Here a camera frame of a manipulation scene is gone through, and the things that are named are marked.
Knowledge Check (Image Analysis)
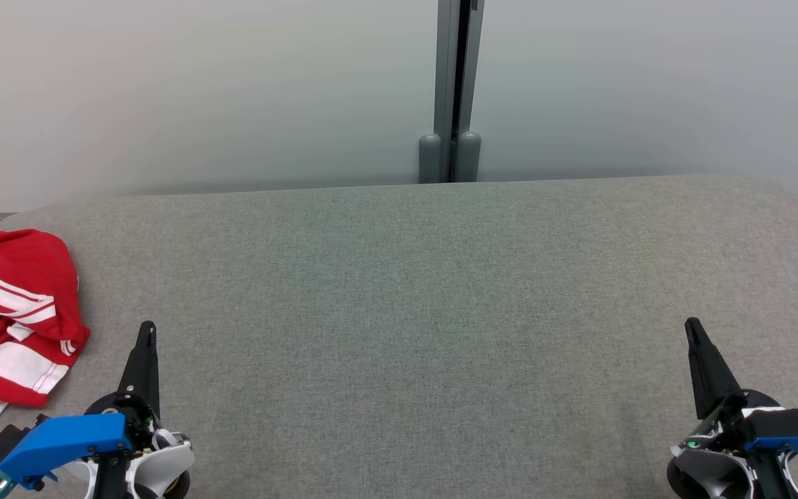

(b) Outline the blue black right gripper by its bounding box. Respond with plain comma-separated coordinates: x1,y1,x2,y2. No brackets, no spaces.
676,317,798,472

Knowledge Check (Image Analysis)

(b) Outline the red white numbered jersey shirt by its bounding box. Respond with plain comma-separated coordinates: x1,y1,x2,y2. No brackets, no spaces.
0,229,91,361

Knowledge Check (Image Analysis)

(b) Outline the grey cylindrical post foot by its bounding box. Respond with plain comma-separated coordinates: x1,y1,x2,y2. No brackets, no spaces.
456,130,482,183
418,133,443,184

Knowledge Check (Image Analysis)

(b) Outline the grey double partition post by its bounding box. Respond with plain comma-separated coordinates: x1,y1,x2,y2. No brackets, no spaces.
434,0,486,183

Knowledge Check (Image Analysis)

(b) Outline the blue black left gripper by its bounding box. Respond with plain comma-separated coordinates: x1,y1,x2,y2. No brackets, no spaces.
0,320,162,490

